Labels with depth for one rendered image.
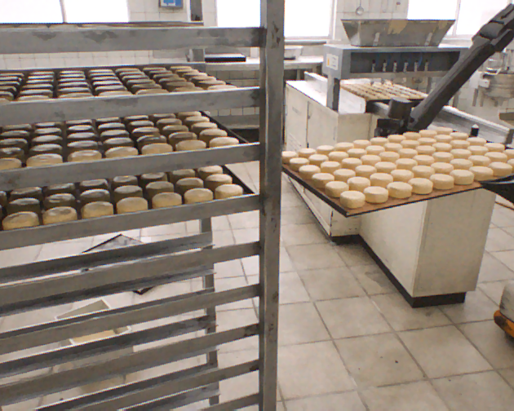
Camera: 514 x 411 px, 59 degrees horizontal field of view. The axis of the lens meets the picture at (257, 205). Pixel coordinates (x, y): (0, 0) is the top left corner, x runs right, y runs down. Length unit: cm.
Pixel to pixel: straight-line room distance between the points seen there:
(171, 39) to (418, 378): 169
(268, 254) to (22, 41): 49
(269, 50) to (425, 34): 213
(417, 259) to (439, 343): 38
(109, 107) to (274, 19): 27
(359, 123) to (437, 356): 127
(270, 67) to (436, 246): 169
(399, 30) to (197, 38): 208
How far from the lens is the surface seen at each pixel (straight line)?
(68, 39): 68
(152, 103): 70
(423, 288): 236
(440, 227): 223
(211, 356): 151
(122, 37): 68
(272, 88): 72
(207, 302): 85
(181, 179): 88
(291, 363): 203
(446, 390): 205
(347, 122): 262
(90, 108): 69
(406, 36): 275
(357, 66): 268
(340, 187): 99
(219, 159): 74
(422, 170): 112
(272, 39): 71
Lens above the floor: 136
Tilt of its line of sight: 23 degrees down
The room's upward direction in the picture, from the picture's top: straight up
